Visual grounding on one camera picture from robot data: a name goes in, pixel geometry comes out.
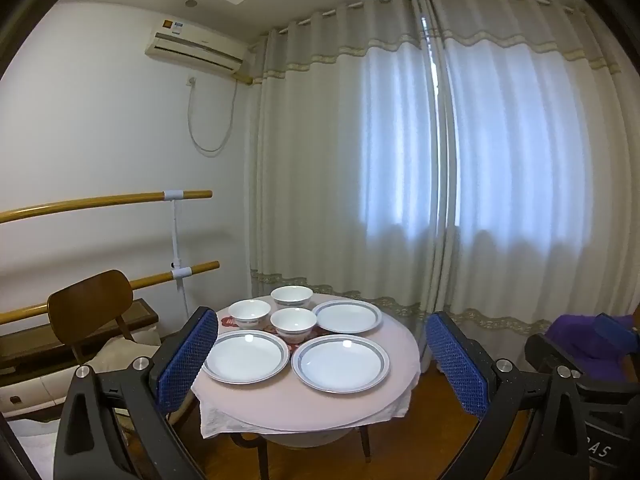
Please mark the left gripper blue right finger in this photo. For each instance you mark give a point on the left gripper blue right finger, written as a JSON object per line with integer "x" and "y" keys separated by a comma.
{"x": 493, "y": 391}

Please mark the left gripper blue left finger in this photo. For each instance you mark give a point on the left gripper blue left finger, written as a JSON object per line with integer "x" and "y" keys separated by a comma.
{"x": 90, "y": 444}

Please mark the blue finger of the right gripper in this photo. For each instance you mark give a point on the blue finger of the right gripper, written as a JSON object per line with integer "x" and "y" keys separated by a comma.
{"x": 607, "y": 337}

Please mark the white plate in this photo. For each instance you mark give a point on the white plate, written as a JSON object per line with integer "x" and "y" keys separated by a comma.
{"x": 346, "y": 316}
{"x": 341, "y": 364}
{"x": 246, "y": 357}

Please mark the white bowl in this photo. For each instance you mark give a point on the white bowl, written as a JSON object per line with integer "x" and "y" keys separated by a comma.
{"x": 292, "y": 296}
{"x": 293, "y": 325}
{"x": 250, "y": 314}

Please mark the purple cloth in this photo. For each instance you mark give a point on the purple cloth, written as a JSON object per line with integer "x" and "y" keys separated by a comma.
{"x": 564, "y": 332}

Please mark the beige cushion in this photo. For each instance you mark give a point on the beige cushion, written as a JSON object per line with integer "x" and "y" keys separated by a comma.
{"x": 119, "y": 353}

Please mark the brown wooden chair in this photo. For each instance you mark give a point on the brown wooden chair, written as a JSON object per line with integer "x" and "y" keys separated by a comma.
{"x": 73, "y": 331}

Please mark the low wooden white cabinet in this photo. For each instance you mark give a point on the low wooden white cabinet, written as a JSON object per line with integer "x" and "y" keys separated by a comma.
{"x": 36, "y": 368}

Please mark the white bed cover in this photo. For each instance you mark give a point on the white bed cover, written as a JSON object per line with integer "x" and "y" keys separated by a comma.
{"x": 38, "y": 440}

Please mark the white bar stand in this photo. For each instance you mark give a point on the white bar stand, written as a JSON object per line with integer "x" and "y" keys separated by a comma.
{"x": 177, "y": 254}

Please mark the round white table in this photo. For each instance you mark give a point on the round white table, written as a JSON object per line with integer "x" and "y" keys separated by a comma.
{"x": 310, "y": 389}

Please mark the white tablecloth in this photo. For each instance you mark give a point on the white tablecloth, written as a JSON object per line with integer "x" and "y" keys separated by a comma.
{"x": 300, "y": 409}

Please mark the lower wooden ballet bar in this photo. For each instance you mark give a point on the lower wooden ballet bar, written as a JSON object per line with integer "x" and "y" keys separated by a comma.
{"x": 108, "y": 294}

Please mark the wooden ballet bar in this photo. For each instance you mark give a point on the wooden ballet bar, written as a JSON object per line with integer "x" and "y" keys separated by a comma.
{"x": 102, "y": 201}
{"x": 108, "y": 294}

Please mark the right beige curtain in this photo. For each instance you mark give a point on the right beige curtain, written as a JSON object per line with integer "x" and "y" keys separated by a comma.
{"x": 545, "y": 104}

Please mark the beige curtain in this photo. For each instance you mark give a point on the beige curtain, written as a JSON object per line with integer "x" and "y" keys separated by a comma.
{"x": 343, "y": 161}
{"x": 545, "y": 104}

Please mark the upper wooden ballet bar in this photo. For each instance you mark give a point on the upper wooden ballet bar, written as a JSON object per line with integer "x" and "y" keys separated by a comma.
{"x": 102, "y": 201}

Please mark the left beige curtain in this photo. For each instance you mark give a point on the left beige curtain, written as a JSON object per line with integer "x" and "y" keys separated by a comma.
{"x": 343, "y": 161}

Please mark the white air conditioner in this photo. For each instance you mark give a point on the white air conditioner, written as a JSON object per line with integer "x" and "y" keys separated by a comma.
{"x": 191, "y": 45}

